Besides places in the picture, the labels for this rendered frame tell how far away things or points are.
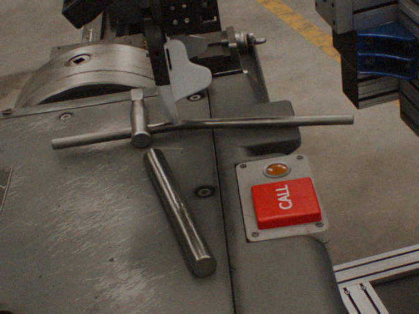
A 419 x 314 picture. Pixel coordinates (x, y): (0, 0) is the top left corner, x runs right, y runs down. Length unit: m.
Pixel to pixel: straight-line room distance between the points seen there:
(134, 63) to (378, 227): 1.71
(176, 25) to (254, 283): 0.29
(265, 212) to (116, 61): 0.49
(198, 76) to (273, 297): 0.27
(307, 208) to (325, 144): 2.46
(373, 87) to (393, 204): 1.19
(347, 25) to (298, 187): 0.89
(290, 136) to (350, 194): 2.05
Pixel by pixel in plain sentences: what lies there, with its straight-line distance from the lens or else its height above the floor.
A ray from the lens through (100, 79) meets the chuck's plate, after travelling 1.14.
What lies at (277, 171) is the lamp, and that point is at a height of 1.26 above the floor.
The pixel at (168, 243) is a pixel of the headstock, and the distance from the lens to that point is 0.77.
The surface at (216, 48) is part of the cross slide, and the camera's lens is 1.81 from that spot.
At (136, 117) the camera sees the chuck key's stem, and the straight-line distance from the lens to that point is 0.94.
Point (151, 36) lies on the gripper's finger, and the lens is 0.83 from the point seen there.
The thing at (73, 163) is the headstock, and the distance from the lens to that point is 0.92.
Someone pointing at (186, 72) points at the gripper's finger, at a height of 1.35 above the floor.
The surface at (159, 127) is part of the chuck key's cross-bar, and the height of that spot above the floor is 1.27.
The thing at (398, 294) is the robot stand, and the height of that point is 0.21.
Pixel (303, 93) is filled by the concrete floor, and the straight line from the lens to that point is 3.59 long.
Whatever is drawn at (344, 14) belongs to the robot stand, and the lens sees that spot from 1.64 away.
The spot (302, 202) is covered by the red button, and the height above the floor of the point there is 1.27.
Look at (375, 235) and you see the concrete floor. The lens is 2.75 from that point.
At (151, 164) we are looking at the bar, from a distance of 0.85.
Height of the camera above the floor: 1.72
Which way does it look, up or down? 33 degrees down
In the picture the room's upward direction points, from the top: 10 degrees counter-clockwise
